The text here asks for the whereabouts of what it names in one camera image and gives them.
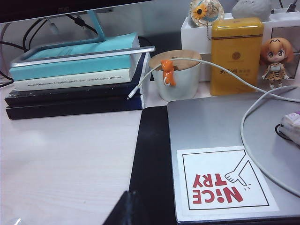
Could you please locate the white Nice Try sticker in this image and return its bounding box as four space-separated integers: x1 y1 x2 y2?
176 145 280 218

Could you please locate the black looped cable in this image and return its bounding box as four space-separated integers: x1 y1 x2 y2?
23 18 51 53
0 40 25 49

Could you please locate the black monitor power cable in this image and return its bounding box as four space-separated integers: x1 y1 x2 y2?
67 14 99 34

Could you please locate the white covered book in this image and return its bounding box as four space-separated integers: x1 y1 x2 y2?
13 67 139 91

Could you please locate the round sunflower ornament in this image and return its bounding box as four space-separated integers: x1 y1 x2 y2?
189 0 225 42

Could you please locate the white desk organizer box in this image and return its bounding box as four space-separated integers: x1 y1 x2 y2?
180 9 300 83

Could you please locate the orange cat cable holder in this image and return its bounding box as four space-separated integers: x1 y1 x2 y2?
160 60 176 87

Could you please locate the white cup with wooden lid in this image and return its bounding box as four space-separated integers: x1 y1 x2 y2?
150 49 203 100

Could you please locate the silver laptop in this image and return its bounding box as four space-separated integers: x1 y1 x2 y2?
166 88 300 225

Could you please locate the teal covered book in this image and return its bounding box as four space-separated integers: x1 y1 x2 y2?
9 32 141 82

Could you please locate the yellow metal tin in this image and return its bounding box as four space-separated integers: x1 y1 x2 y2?
210 17 264 96

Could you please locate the orange haired anime figurine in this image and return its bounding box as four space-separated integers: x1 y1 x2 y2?
260 38 293 88

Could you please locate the silver monitor stand base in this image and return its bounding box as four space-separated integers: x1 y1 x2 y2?
10 9 157 69

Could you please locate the white adapter with plug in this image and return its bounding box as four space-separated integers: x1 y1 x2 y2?
275 112 300 143

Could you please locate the black AOC computer monitor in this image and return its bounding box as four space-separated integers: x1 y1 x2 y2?
0 0 157 24

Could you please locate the white charging cable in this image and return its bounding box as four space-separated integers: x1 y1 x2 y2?
126 57 300 198

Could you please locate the black flat box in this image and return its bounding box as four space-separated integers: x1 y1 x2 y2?
5 103 145 120
4 37 152 106

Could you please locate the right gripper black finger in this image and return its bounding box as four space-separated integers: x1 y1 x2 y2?
118 190 143 225

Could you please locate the grey plush toy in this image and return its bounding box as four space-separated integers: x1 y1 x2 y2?
232 0 272 20

